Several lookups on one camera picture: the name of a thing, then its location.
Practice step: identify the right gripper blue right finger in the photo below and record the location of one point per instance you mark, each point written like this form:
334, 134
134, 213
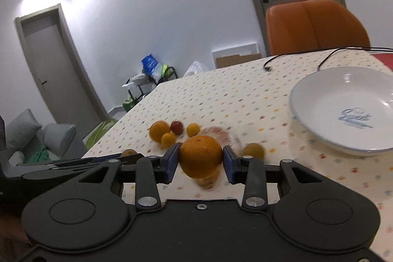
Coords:
237, 168

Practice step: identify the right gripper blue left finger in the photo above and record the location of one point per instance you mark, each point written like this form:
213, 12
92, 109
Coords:
164, 167

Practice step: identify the small green-yellow fruit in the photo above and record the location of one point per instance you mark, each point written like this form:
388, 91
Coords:
255, 150

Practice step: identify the small yellow citrus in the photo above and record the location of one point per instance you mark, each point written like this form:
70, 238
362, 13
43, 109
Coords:
168, 139
192, 129

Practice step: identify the peeled pomelo segment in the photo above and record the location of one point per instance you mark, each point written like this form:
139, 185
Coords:
224, 137

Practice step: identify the large orange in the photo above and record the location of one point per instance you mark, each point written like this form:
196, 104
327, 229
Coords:
158, 129
199, 156

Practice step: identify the small brown fruit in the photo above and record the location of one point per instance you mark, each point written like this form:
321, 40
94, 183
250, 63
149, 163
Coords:
128, 152

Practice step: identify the small red apple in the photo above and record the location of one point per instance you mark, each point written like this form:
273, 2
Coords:
177, 127

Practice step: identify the grey sofa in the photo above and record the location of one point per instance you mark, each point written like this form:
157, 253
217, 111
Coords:
27, 142

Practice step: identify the green floor mat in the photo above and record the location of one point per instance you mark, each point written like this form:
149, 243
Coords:
99, 132

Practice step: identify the black shelf rack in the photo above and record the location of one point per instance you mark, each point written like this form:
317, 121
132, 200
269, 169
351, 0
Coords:
146, 84

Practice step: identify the clear plastic bag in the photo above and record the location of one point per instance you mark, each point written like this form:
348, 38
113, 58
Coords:
196, 68

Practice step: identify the blue plastic bag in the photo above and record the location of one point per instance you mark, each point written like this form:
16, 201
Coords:
149, 64

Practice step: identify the cardboard sheet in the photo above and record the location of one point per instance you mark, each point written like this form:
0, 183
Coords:
228, 61

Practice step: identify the grey side door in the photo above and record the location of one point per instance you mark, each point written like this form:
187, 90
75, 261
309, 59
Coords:
56, 66

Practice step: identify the white ceramic bowl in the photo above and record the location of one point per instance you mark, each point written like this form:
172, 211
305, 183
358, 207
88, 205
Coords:
348, 108

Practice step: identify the orange leather chair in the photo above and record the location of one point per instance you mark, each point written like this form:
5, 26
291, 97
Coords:
311, 25

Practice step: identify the red orange cartoon mat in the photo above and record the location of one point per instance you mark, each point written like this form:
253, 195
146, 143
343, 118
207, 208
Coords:
382, 62

